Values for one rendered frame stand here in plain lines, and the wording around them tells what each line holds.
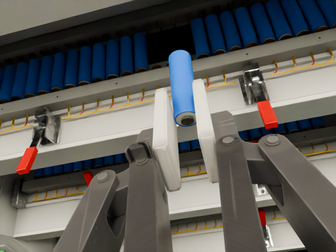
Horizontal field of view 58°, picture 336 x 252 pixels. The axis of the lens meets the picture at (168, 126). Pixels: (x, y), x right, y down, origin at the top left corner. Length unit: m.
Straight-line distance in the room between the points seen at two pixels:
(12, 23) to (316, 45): 0.32
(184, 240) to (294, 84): 0.43
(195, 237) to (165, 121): 0.55
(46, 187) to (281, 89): 0.44
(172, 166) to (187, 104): 0.07
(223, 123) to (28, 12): 0.22
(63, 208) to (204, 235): 0.30
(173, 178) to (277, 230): 0.55
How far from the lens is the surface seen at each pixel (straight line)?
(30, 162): 0.37
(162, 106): 0.18
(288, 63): 0.40
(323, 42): 0.40
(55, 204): 0.61
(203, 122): 0.15
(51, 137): 0.41
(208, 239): 0.69
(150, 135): 0.17
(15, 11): 0.32
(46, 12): 0.31
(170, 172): 0.15
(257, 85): 0.35
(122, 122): 0.39
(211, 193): 0.52
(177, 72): 0.23
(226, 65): 0.37
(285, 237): 0.69
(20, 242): 0.66
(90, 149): 0.41
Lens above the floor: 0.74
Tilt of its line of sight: 42 degrees down
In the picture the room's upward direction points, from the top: 19 degrees counter-clockwise
